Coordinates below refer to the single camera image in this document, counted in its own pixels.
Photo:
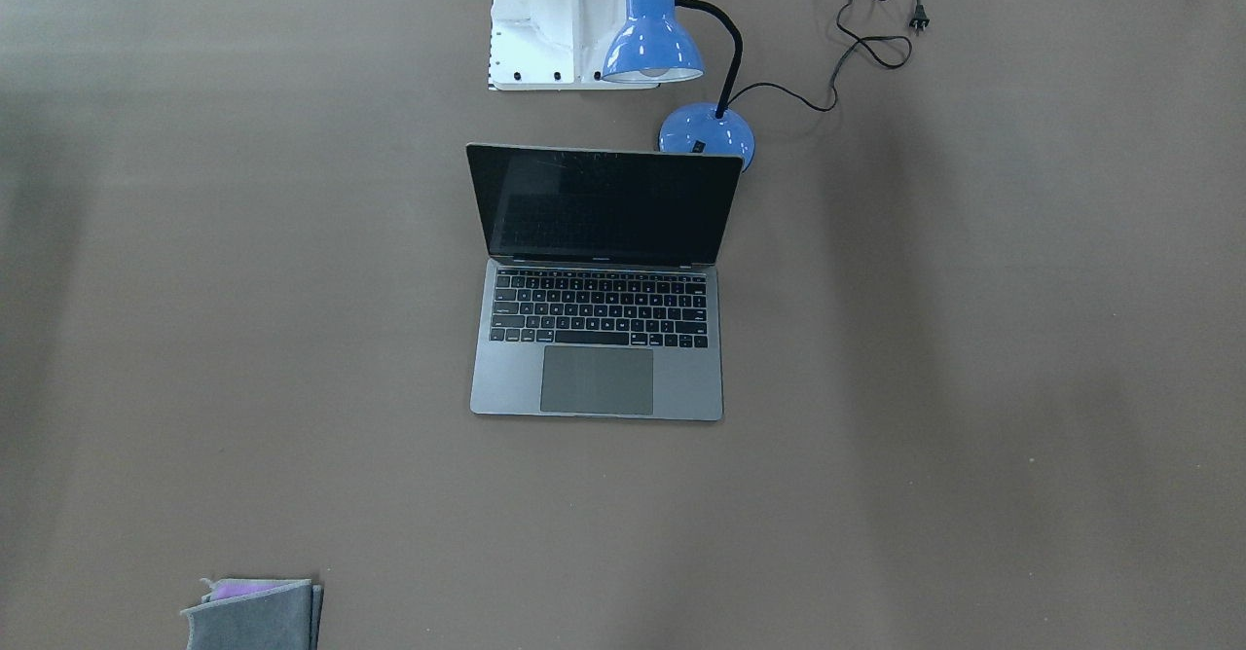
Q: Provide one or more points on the grey laptop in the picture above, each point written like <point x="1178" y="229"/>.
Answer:
<point x="601" y="295"/>

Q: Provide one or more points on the grey folded cloth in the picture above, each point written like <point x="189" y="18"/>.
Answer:
<point x="240" y="613"/>

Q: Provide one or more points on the blue desk lamp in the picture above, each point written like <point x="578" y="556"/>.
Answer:
<point x="652" y="47"/>

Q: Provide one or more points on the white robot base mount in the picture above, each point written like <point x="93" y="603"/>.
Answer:
<point x="554" y="44"/>

